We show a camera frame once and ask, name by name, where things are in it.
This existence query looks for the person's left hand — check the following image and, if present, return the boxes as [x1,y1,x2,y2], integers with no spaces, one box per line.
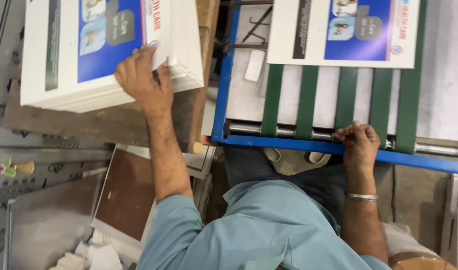
[114,45,174,113]

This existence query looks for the person's right hand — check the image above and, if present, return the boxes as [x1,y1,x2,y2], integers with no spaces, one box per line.
[334,120,382,168]

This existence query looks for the blue white printed sheet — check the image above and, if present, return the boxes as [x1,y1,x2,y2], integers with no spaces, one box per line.
[21,0,179,107]
[267,0,421,70]

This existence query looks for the person's beige shoe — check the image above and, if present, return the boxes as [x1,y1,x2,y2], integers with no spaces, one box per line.
[262,147,282,163]
[304,151,332,165]

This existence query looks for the blue framed conveyor machine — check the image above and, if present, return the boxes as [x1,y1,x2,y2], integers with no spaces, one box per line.
[212,0,458,176]

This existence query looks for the silver bangle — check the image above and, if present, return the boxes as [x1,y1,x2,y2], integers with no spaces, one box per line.
[345,192,379,202]

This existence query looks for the wide green conveyor belt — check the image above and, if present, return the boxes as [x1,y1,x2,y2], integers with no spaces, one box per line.
[394,0,429,155]

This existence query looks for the person's dark trousers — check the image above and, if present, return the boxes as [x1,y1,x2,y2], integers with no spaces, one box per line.
[223,145,347,226]

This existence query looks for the small white block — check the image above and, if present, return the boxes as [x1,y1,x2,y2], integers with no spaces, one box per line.
[244,49,267,83]

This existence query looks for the person's teal shirt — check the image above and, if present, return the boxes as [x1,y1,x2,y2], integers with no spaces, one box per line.
[137,179,393,270]

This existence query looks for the plastic wrapped brown stool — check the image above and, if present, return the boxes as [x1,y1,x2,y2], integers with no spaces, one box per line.
[382,223,458,270]

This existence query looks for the stack of printed cards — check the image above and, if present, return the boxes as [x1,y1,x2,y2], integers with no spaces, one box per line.
[21,0,205,114]

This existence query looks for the brown board with white border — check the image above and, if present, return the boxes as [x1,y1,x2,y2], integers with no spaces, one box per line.
[91,144,159,249]

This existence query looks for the wooden work table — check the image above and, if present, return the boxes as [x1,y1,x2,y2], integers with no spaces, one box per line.
[0,0,221,154]

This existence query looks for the crumpled white paper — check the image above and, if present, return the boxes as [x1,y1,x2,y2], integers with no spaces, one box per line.
[50,229,124,270]

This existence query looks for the shiny metal sheet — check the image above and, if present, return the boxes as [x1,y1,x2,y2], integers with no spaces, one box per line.
[3,172,106,270]

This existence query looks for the brass tipped tool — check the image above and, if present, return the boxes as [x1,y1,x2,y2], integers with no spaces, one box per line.
[0,157,35,178]

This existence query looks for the printed aluminium panels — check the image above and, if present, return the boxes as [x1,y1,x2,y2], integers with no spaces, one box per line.
[0,0,115,270]

